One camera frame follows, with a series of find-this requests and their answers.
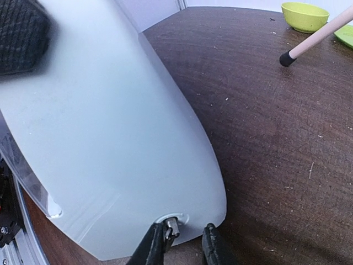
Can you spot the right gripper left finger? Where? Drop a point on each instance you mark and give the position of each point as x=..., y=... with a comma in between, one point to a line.
x=152, y=247

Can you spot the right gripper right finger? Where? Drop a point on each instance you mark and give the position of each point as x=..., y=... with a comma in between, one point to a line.
x=215, y=250

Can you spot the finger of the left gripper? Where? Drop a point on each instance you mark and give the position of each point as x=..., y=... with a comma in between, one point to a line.
x=24, y=35

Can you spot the white metronome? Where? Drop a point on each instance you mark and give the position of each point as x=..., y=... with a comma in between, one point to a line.
x=102, y=139

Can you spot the pink music stand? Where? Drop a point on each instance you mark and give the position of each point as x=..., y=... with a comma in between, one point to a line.
x=337, y=23

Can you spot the small lime green bowl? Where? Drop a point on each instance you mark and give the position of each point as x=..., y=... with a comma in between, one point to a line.
x=303, y=17

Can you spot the green plate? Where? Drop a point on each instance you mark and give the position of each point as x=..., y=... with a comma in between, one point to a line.
x=345, y=35

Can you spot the aluminium front rail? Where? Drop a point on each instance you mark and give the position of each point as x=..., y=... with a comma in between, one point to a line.
x=19, y=244

